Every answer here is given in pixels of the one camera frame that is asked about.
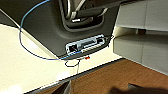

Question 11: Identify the thin black wire loop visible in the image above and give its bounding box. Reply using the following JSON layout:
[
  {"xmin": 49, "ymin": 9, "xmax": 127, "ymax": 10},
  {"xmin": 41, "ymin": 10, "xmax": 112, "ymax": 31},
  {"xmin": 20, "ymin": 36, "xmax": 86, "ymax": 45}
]
[{"xmin": 63, "ymin": 55, "xmax": 92, "ymax": 68}]

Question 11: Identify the small white cable box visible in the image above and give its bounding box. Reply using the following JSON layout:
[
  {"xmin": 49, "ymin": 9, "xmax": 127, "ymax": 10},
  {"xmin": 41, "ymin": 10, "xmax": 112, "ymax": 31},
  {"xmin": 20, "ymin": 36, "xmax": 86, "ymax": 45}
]
[{"xmin": 64, "ymin": 33, "xmax": 110, "ymax": 56}]

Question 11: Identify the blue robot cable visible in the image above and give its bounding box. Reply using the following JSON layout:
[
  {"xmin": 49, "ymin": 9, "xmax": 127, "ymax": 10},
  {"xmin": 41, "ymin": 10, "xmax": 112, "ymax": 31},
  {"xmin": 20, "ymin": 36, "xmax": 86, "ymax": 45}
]
[{"xmin": 17, "ymin": 0, "xmax": 83, "ymax": 62}]

